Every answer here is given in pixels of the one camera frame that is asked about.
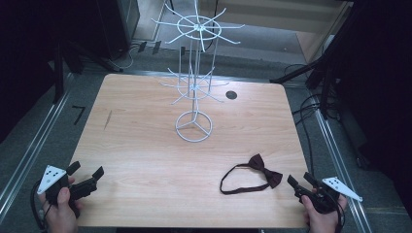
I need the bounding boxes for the white floor cable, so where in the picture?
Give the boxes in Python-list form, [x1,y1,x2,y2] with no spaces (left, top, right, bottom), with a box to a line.
[107,43,145,71]

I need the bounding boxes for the dark cabinet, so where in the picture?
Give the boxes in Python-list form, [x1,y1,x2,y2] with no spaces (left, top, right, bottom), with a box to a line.
[95,0,141,61]

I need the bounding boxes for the metal floor rail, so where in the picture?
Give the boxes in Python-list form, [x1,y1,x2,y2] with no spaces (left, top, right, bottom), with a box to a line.
[0,73,75,224]
[309,93,373,233]

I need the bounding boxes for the black metal stand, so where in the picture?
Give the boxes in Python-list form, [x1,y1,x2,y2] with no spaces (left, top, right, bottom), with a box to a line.
[47,30,124,105]
[269,0,361,121]

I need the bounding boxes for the black floor cable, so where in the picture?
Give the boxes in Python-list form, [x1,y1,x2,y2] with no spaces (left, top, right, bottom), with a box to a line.
[291,92,341,178]

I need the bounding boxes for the person's left hand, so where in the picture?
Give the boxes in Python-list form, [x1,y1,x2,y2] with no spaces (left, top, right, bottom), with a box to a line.
[39,176,84,233]

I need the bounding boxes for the person's right hand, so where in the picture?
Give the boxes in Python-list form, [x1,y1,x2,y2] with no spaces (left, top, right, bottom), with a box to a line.
[300,193,348,233]

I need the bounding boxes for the white wire display rack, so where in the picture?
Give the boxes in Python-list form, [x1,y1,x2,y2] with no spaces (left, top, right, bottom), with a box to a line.
[150,0,246,144]

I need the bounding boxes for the dark red bow tie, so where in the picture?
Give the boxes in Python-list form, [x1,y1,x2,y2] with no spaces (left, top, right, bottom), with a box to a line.
[219,153,284,196]

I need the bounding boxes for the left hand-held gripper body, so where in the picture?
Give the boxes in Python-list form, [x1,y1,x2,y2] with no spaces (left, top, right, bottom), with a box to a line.
[36,164,98,206]

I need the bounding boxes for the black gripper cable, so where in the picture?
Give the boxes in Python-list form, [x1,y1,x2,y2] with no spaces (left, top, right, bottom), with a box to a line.
[29,180,51,231]
[332,193,347,233]

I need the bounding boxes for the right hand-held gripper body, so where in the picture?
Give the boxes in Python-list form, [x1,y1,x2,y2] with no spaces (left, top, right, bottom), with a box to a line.
[294,176,364,215]

